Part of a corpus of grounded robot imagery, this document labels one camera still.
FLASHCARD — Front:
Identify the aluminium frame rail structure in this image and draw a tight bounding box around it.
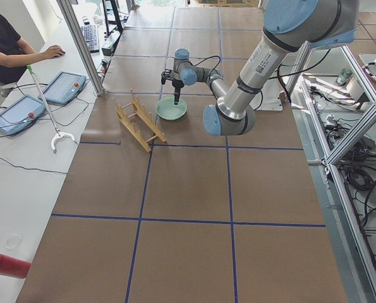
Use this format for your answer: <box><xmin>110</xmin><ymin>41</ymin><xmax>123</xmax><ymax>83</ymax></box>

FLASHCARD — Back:
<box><xmin>281</xmin><ymin>38</ymin><xmax>376</xmax><ymax>302</ymax></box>

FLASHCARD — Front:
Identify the person in black shirt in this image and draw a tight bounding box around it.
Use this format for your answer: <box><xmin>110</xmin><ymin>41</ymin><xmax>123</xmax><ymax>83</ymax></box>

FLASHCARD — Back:
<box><xmin>0</xmin><ymin>14</ymin><xmax>64</xmax><ymax>97</ymax></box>

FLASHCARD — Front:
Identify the aluminium frame post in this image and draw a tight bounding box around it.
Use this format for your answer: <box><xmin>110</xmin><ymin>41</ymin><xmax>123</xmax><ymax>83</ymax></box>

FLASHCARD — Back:
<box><xmin>56</xmin><ymin>0</ymin><xmax>105</xmax><ymax>96</ymax></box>

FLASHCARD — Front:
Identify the green plate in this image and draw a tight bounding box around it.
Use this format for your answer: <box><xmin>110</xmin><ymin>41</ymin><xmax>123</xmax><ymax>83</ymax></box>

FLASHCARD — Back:
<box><xmin>155</xmin><ymin>97</ymin><xmax>187</xmax><ymax>121</ymax></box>

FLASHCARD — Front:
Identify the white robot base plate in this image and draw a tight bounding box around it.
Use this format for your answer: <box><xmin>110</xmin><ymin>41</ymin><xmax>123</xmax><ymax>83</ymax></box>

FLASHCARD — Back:
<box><xmin>252</xmin><ymin>79</ymin><xmax>282</xmax><ymax>111</ymax></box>

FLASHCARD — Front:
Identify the red cylinder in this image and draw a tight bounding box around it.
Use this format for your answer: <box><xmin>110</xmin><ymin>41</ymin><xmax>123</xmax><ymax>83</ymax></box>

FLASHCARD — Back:
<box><xmin>0</xmin><ymin>254</ymin><xmax>31</xmax><ymax>279</ymax></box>

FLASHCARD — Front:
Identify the black keyboard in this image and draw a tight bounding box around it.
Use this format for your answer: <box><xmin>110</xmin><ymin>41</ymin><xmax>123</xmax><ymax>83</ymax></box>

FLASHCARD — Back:
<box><xmin>80</xmin><ymin>25</ymin><xmax>100</xmax><ymax>53</ymax></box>

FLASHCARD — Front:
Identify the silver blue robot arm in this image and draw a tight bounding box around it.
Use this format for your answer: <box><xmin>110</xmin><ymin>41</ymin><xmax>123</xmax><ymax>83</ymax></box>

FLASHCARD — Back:
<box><xmin>161</xmin><ymin>0</ymin><xmax>360</xmax><ymax>136</ymax></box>

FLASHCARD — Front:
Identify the reacher grabber tool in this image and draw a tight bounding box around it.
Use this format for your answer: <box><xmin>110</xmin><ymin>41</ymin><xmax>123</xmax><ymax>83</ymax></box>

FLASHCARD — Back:
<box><xmin>27</xmin><ymin>64</ymin><xmax>77</xmax><ymax>153</ymax></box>

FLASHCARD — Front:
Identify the far blue teach pendant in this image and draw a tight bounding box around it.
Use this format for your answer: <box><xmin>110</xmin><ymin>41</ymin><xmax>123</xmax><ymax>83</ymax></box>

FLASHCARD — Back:
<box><xmin>43</xmin><ymin>71</ymin><xmax>87</xmax><ymax>105</ymax></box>

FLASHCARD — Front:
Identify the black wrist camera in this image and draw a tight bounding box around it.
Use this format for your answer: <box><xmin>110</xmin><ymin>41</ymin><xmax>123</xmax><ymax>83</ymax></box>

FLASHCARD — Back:
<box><xmin>161</xmin><ymin>69</ymin><xmax>173</xmax><ymax>85</ymax></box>

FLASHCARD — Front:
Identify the near blue teach pendant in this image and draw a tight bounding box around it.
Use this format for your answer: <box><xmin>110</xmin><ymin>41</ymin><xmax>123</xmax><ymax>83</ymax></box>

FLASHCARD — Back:
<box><xmin>0</xmin><ymin>95</ymin><xmax>46</xmax><ymax>135</ymax></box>

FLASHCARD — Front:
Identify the blue teach pendant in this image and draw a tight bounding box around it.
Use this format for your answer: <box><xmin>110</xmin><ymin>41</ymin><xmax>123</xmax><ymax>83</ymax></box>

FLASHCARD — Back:
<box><xmin>0</xmin><ymin>95</ymin><xmax>46</xmax><ymax>135</ymax></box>
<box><xmin>43</xmin><ymin>71</ymin><xmax>87</xmax><ymax>105</ymax></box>

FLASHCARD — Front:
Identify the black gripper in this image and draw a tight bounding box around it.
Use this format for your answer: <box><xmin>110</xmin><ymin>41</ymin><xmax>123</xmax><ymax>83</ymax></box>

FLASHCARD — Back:
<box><xmin>171</xmin><ymin>79</ymin><xmax>184</xmax><ymax>105</ymax></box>

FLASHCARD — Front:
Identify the wooden plate rack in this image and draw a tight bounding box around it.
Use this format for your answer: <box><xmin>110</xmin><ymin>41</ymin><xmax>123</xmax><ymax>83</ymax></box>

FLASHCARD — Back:
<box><xmin>113</xmin><ymin>90</ymin><xmax>167</xmax><ymax>153</ymax></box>

